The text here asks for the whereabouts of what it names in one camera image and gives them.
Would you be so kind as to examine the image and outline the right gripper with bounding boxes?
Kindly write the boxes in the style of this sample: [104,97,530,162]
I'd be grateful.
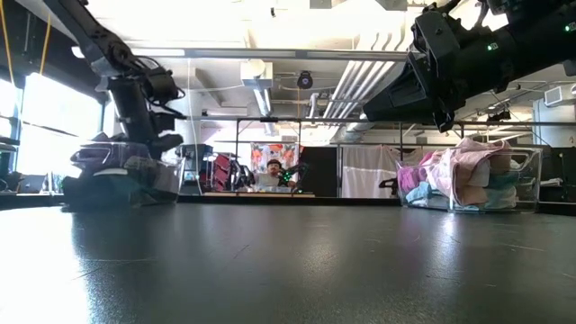
[362,4,519,134]

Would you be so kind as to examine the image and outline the black round ceiling camera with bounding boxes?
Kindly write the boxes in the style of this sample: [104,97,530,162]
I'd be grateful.
[295,70,315,90]

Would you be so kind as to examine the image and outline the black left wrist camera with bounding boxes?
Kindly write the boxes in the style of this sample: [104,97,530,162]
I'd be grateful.
[152,111,177,135]

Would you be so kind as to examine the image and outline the white curtain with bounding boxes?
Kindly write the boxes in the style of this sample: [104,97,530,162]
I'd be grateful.
[340,144,424,199]

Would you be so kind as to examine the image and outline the yellow cable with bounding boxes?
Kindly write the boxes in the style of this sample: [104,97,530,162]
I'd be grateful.
[39,13,51,76]
[0,0,14,86]

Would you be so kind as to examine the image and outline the black panel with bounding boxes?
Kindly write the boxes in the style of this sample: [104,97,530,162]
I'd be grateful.
[299,146,338,198]

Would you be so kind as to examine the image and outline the clear plastic basket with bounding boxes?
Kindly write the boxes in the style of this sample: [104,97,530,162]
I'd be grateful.
[395,146,544,214]
[62,141,186,210]

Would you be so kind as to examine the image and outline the black background rack frame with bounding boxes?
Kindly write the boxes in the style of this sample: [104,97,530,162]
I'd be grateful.
[177,115,576,199]

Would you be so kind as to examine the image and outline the silver spiral duct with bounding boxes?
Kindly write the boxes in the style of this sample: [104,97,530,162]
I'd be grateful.
[339,114,377,144]

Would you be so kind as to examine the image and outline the light blue towel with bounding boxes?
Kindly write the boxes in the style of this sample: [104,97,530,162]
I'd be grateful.
[404,173,518,212]

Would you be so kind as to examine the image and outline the grey overhead frame bar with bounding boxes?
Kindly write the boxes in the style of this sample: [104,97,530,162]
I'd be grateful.
[71,47,422,62]

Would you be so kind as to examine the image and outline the white wall vent box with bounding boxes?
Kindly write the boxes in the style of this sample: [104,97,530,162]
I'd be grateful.
[543,84,564,107]

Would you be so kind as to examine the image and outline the person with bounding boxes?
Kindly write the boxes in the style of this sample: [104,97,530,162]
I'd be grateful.
[255,157,294,190]

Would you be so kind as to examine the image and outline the magenta towel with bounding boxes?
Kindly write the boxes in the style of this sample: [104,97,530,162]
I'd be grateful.
[397,151,437,195]

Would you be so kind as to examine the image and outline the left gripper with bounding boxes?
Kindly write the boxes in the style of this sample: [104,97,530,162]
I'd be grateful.
[108,76,185,159]

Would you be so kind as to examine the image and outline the white ceiling pipes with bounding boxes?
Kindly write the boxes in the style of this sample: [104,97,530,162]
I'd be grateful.
[323,31,409,119]

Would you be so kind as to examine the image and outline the white ceiling box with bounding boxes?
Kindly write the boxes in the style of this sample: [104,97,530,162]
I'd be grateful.
[239,59,275,90]

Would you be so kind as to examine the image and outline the dark green towel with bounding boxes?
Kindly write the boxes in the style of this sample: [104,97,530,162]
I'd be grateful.
[89,177,154,208]

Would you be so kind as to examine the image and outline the floral curtain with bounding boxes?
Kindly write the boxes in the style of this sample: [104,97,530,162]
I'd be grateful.
[249,142,302,175]

